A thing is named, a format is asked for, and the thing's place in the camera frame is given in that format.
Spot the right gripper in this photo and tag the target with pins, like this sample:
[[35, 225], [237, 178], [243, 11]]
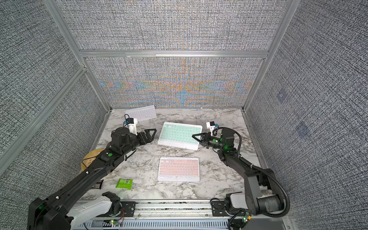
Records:
[[206, 140]]

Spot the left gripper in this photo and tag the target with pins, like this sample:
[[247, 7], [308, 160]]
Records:
[[149, 138]]

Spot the green key keyboard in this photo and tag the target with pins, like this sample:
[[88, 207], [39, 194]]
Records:
[[179, 135]]

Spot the pink key keyboard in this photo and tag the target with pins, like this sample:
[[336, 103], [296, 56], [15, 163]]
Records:
[[179, 169]]

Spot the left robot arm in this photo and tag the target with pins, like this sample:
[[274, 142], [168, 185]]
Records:
[[53, 212]]

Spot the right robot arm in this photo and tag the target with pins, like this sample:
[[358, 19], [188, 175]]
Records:
[[263, 193]]

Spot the white keyboard at back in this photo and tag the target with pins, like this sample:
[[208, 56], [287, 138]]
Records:
[[142, 113]]

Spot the green snack packet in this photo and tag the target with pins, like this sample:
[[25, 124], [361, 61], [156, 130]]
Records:
[[124, 183]]

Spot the yellow bowl with buns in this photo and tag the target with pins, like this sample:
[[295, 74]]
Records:
[[89, 158]]

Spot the black snack packet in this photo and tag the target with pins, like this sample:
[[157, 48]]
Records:
[[98, 185]]

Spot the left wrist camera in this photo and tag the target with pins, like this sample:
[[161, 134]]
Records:
[[121, 136]]

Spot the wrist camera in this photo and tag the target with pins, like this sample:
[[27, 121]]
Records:
[[220, 134], [121, 136]]

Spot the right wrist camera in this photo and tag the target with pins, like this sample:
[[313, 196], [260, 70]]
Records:
[[220, 134]]

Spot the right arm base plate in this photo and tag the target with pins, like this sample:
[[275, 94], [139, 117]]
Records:
[[219, 209]]

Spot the aluminium front rail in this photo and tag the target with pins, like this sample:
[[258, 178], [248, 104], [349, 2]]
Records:
[[145, 209]]

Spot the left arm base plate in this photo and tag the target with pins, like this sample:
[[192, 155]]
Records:
[[126, 209]]

